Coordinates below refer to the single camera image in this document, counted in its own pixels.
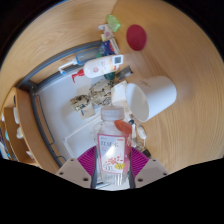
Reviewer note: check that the white cup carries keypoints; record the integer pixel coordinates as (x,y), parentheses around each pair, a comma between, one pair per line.
(156,95)

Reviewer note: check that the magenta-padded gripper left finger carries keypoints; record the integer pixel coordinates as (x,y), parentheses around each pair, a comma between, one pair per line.
(71,170)

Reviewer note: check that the clear blue spray bottle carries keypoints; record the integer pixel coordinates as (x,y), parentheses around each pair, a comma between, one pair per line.
(83,59)

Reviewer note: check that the white computer mouse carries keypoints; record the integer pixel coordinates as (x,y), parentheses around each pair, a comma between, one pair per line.
(142,131)

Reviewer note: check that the tree creature figurine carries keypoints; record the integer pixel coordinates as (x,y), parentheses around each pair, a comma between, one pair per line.
(98,93)

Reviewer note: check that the clear pink-labelled drink bottle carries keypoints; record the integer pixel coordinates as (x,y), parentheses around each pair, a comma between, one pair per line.
(111,150)

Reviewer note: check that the flat round red coaster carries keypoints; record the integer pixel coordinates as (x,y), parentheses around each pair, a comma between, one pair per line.
(136,37)

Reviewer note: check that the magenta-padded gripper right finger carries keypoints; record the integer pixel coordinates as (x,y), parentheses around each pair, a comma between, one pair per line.
(151,170)

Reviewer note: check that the thin white desk lamp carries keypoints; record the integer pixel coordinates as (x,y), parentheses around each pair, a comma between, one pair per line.
(68,146)

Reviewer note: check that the white red-pump lotion bottle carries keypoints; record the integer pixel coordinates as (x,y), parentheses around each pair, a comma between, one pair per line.
(100,66)

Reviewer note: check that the green wipes pack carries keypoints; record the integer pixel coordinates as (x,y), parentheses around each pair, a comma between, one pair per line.
(113,22)

